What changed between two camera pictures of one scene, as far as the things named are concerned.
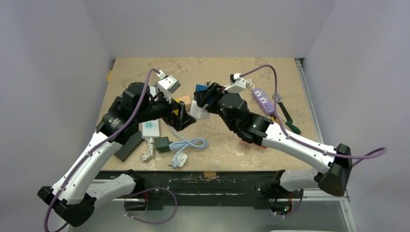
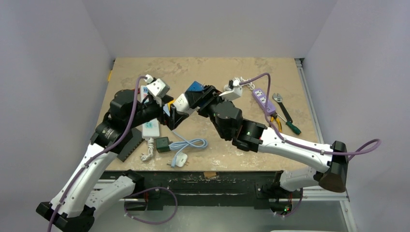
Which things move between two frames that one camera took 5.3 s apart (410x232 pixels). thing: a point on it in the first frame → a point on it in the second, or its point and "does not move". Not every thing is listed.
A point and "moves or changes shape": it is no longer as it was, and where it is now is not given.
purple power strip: (264, 101) does not move
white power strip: (149, 129) does not move
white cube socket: (198, 112) moves or changes shape
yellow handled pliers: (272, 116) does not move
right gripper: (207, 97) → (205, 104)
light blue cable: (195, 142) does not move
